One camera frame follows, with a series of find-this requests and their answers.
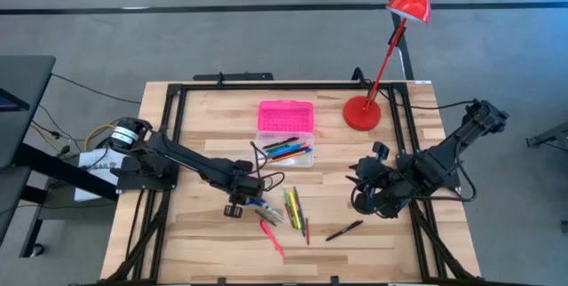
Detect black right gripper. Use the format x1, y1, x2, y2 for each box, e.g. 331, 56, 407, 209
344, 141, 416, 219

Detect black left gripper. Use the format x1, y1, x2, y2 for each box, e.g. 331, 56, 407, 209
217, 160, 267, 219

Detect pink highlighter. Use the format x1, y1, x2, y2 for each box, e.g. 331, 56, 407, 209
259, 218, 286, 258

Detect black pen with white print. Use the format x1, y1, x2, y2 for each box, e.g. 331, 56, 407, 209
324, 219, 365, 242

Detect pens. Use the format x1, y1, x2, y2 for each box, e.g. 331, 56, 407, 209
269, 150, 310, 163

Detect plain black pen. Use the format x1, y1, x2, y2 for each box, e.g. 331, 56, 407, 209
262, 136, 301, 150

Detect clear box with pink lid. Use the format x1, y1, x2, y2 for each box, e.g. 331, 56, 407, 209
255, 99, 316, 169

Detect red desk lamp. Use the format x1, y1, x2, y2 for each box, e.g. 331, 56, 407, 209
342, 0, 441, 132

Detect black bar device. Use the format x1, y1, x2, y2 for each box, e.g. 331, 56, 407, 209
193, 71, 275, 82

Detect white paper sheet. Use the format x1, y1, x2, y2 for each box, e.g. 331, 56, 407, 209
73, 147, 128, 203

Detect black floor stand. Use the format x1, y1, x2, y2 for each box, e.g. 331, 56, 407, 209
525, 121, 568, 149

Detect grey desk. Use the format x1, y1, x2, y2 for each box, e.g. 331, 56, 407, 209
0, 54, 58, 245

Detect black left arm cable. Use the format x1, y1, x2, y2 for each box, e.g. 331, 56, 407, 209
248, 140, 286, 194

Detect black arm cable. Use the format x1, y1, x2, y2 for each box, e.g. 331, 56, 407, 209
248, 140, 286, 194
376, 92, 477, 112

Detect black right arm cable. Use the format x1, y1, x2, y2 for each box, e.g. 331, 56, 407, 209
376, 92, 477, 112

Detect yellow cable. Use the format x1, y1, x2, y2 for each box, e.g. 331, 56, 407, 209
83, 123, 116, 152

